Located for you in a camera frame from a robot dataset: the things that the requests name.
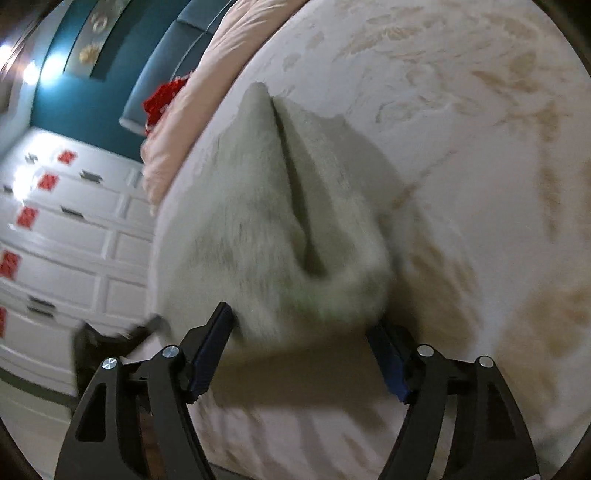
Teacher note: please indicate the pink duvet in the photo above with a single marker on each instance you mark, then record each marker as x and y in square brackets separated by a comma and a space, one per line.
[184, 120]

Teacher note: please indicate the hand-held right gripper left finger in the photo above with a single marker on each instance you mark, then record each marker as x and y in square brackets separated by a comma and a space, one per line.
[210, 355]

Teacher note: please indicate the red knitted garment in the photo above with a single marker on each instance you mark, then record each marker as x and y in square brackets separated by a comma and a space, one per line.
[161, 99]

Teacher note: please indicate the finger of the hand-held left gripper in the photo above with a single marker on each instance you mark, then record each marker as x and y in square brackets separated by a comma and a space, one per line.
[92, 344]

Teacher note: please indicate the cream sweater with black hearts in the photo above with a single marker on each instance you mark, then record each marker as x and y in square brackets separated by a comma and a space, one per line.
[258, 230]

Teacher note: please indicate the white panelled wardrobe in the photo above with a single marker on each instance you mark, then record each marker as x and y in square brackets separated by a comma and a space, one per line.
[83, 240]

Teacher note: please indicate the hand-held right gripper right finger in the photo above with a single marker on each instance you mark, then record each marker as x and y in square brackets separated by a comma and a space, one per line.
[392, 364]

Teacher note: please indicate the bed with floral sheet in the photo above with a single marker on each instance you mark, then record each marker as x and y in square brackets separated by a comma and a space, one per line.
[461, 184]

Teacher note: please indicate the red paper door decoration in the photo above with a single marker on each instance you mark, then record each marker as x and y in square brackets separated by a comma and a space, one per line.
[9, 264]
[2, 321]
[47, 181]
[27, 217]
[67, 157]

